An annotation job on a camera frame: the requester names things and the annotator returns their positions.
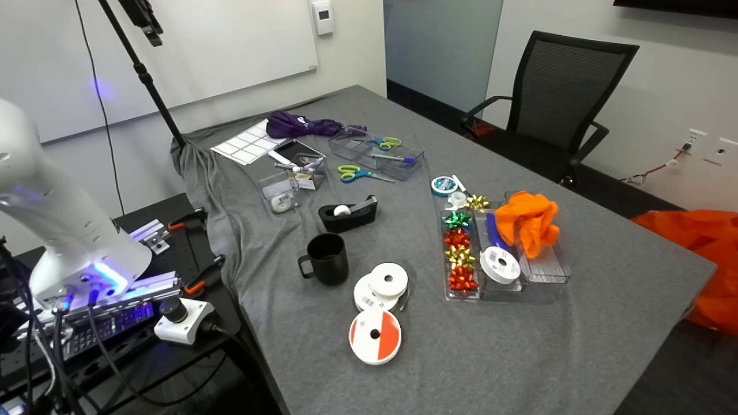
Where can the black mug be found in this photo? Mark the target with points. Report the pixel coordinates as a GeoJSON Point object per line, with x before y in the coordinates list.
{"type": "Point", "coordinates": [329, 259]}

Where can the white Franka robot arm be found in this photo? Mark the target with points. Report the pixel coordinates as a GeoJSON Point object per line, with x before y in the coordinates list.
{"type": "Point", "coordinates": [55, 209]}

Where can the black tape dispenser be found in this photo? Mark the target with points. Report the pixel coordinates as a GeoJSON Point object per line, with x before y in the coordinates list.
{"type": "Point", "coordinates": [348, 214]}

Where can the small clear plastic box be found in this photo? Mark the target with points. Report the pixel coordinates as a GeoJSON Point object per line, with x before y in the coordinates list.
{"type": "Point", "coordinates": [279, 196]}
{"type": "Point", "coordinates": [311, 179]}

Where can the light blue ribbon spool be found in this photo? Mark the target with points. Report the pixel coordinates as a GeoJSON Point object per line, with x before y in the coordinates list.
{"type": "Point", "coordinates": [444, 185]}

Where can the silver gift bow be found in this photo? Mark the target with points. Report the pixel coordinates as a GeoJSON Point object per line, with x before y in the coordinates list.
{"type": "Point", "coordinates": [455, 198]}

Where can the green gift bow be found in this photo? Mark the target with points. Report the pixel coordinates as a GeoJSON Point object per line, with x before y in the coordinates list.
{"type": "Point", "coordinates": [457, 219]}

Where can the red gift bow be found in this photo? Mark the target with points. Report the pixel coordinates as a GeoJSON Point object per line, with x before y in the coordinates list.
{"type": "Point", "coordinates": [457, 237]}
{"type": "Point", "coordinates": [462, 280]}

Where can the white and blue pen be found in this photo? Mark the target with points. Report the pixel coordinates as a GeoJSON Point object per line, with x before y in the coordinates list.
{"type": "Point", "coordinates": [283, 159]}

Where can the gold gift bow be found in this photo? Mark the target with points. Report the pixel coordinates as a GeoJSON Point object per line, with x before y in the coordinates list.
{"type": "Point", "coordinates": [462, 259]}

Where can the clear box of gift bows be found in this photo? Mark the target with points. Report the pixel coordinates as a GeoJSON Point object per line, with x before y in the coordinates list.
{"type": "Point", "coordinates": [462, 262]}

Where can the yellow gift bow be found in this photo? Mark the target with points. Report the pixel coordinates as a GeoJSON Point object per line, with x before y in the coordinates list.
{"type": "Point", "coordinates": [479, 204]}

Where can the clear box with blue ribbon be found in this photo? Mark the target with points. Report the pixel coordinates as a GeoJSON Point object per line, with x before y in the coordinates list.
{"type": "Point", "coordinates": [491, 230]}

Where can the orange and white ribbon spool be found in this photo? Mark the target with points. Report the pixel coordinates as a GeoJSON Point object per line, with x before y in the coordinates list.
{"type": "Point", "coordinates": [374, 336]}

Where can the white label sheet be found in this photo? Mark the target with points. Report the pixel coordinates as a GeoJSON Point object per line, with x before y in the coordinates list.
{"type": "Point", "coordinates": [246, 143]}

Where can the orange tissue paper bundle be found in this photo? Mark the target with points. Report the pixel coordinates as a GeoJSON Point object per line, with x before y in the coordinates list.
{"type": "Point", "coordinates": [526, 219]}

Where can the grey tablecloth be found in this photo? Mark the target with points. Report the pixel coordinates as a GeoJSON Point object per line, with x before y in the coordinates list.
{"type": "Point", "coordinates": [477, 346]}

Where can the white emergency stop box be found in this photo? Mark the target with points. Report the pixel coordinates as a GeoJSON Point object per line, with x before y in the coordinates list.
{"type": "Point", "coordinates": [184, 323]}

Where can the black mesh office chair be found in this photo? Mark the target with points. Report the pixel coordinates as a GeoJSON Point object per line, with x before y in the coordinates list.
{"type": "Point", "coordinates": [567, 83]}

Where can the black robot cart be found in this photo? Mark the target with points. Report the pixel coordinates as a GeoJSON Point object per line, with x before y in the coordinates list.
{"type": "Point", "coordinates": [177, 383]}

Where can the orange bag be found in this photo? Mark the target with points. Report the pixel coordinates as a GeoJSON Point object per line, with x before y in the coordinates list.
{"type": "Point", "coordinates": [711, 255]}

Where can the white wall thermostat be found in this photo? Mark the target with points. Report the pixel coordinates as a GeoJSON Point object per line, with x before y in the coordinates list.
{"type": "Point", "coordinates": [324, 17]}

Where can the white wall whiteboard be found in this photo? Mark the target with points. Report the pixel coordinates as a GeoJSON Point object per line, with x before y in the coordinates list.
{"type": "Point", "coordinates": [215, 46]}

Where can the black camera tripod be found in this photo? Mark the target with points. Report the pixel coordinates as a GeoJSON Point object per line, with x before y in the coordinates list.
{"type": "Point", "coordinates": [141, 71]}

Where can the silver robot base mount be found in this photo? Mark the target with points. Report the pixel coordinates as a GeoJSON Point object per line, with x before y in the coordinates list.
{"type": "Point", "coordinates": [117, 308]}

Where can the white wall outlet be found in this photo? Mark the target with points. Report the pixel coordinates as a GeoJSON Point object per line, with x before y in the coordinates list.
{"type": "Point", "coordinates": [697, 138]}
{"type": "Point", "coordinates": [728, 150]}

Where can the black wall television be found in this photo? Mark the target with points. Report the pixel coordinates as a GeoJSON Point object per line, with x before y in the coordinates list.
{"type": "Point", "coordinates": [684, 6]}

